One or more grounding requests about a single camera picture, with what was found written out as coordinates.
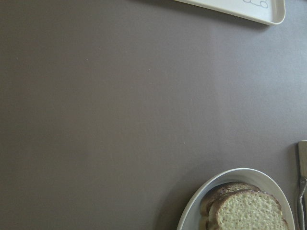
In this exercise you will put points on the wooden cutting board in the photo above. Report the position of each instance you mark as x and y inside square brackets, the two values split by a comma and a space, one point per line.
[302, 186]

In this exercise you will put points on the bread slice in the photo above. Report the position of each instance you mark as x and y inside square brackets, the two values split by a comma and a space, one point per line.
[246, 210]
[216, 193]

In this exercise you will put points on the cream rabbit tray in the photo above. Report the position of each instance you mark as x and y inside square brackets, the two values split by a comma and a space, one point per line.
[269, 12]

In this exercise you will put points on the white round plate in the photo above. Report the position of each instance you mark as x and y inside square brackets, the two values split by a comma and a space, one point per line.
[191, 215]

